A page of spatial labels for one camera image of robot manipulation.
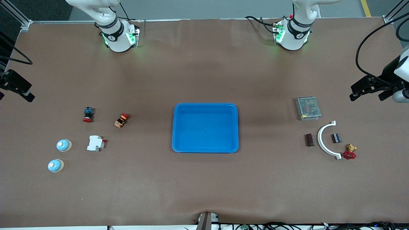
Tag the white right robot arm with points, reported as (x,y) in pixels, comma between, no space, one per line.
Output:
(118,41)

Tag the blue bell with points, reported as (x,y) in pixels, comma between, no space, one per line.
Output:
(64,145)
(55,165)

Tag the blue plastic tray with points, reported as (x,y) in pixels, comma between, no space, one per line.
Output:
(206,131)

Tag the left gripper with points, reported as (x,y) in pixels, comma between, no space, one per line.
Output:
(387,76)

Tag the metal mesh power supply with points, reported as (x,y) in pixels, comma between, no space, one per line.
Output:
(307,108)

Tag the large brown electrolytic capacitor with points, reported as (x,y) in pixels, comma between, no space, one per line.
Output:
(310,140)

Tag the red button with blue body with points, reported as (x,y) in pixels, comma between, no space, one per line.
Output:
(88,114)

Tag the white curved plastic bracket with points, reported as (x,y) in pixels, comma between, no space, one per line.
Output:
(320,139)

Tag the small black connector block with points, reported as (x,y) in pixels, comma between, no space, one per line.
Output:
(337,138)

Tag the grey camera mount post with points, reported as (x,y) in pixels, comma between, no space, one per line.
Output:
(206,221)

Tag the aluminium frame post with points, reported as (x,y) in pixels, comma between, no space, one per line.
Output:
(19,17)
(394,11)

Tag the red and orange push switch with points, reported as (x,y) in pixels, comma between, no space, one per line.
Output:
(121,120)

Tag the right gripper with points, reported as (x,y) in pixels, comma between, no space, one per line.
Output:
(12,81)

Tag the white circuit breaker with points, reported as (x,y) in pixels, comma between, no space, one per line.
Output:
(95,143)

